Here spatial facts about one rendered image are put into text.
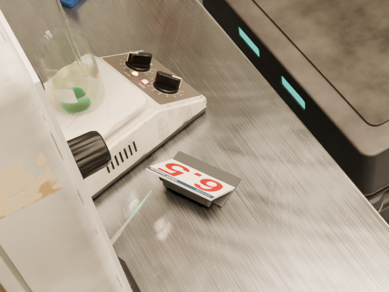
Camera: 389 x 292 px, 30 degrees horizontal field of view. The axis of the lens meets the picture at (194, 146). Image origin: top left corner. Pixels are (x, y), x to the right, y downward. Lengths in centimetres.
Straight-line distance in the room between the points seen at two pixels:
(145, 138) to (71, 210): 66
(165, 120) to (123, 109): 6
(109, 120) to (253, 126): 19
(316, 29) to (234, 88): 64
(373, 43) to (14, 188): 139
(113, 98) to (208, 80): 17
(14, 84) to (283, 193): 70
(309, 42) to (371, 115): 23
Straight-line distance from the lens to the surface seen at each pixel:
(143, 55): 93
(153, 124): 87
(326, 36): 156
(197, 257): 82
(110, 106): 85
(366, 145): 138
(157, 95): 89
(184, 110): 90
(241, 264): 81
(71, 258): 23
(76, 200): 21
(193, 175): 86
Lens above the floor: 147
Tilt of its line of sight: 52 degrees down
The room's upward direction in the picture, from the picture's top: 12 degrees counter-clockwise
